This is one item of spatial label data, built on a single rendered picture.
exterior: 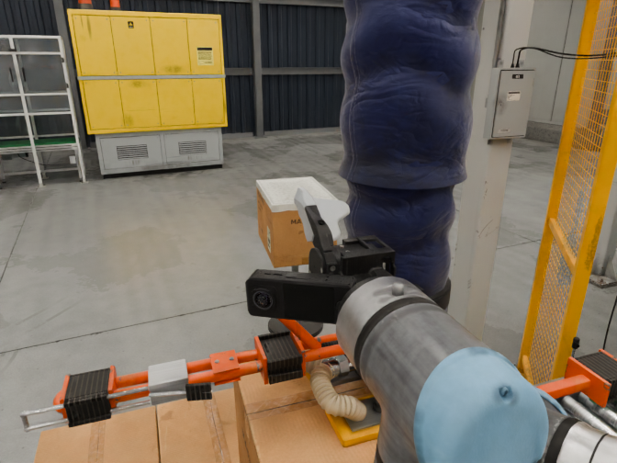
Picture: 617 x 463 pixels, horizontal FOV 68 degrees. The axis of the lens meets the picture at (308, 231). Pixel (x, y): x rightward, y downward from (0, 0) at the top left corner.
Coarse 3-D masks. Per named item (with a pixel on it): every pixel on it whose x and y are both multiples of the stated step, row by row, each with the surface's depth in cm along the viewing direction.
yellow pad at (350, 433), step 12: (372, 396) 97; (372, 408) 93; (336, 420) 91; (348, 420) 90; (372, 420) 90; (336, 432) 89; (348, 432) 88; (360, 432) 88; (372, 432) 88; (348, 444) 86
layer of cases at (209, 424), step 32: (128, 416) 173; (160, 416) 173; (192, 416) 173; (224, 416) 173; (64, 448) 158; (96, 448) 158; (128, 448) 158; (160, 448) 159; (192, 448) 158; (224, 448) 158
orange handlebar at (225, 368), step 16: (320, 336) 97; (336, 336) 97; (224, 352) 91; (240, 352) 92; (256, 352) 92; (320, 352) 92; (336, 352) 93; (192, 368) 88; (208, 368) 89; (224, 368) 86; (240, 368) 87; (256, 368) 88; (128, 384) 85; (144, 384) 83; (544, 384) 82; (560, 384) 82; (576, 384) 82; (128, 400) 82
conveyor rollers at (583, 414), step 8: (568, 400) 181; (584, 400) 183; (568, 408) 179; (576, 408) 177; (584, 408) 176; (592, 408) 180; (600, 408) 177; (608, 408) 176; (616, 408) 180; (576, 416) 177; (584, 416) 173; (592, 416) 172; (600, 416) 177; (608, 416) 174; (616, 416) 172; (592, 424) 170; (600, 424) 168; (616, 424) 171; (608, 432) 165; (616, 432) 165
